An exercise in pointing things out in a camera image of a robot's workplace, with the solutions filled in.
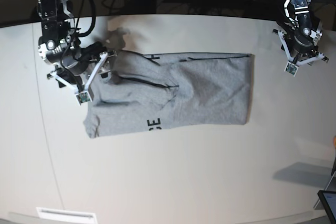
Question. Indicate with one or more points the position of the black tablet screen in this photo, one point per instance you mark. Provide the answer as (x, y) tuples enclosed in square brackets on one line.
[(327, 199)]

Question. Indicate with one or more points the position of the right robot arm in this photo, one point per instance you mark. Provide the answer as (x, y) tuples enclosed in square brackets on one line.
[(59, 44)]

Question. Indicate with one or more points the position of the white paper label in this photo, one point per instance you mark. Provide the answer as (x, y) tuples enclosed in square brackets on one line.
[(42, 211)]

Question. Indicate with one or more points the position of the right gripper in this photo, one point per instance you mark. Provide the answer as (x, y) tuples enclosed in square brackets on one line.
[(77, 61)]

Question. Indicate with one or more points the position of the grey T-shirt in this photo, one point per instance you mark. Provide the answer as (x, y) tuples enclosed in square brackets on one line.
[(165, 91)]

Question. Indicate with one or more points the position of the orange object at edge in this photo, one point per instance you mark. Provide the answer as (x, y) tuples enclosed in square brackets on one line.
[(334, 141)]

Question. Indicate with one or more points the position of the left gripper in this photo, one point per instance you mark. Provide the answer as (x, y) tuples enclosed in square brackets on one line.
[(297, 45)]

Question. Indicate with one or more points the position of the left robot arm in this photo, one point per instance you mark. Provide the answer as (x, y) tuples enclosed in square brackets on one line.
[(300, 18)]

